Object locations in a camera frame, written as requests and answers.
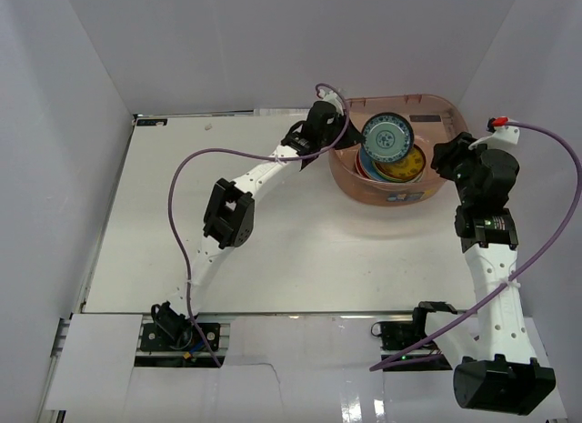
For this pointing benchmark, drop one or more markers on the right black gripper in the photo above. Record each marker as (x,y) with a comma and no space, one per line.
(446,156)

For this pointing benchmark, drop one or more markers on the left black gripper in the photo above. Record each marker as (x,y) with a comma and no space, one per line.
(342,130)

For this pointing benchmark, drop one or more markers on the light blue plate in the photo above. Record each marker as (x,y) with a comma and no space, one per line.
(367,166)

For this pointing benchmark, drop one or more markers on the red and teal plate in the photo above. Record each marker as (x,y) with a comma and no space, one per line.
(359,169)

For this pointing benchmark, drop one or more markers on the yellow and brown patterned plate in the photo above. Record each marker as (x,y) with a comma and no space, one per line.
(408,169)

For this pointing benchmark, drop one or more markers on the teal blue patterned plate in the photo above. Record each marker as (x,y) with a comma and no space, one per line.
(388,137)

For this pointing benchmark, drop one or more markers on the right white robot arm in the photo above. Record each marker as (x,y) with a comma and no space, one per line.
(497,371)

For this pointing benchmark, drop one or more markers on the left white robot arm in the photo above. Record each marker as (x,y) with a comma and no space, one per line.
(229,218)

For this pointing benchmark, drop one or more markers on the black label sticker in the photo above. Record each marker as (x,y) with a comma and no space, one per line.
(151,122)

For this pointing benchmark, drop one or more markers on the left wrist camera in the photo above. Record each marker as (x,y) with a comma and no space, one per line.
(331,96)

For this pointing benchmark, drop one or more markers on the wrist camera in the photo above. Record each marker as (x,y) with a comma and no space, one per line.
(331,96)
(502,136)

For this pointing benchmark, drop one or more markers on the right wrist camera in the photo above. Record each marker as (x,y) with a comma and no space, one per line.
(502,136)

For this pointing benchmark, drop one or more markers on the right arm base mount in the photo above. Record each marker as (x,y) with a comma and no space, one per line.
(397,335)

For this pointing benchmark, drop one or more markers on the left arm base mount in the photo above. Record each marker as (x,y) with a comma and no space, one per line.
(154,339)

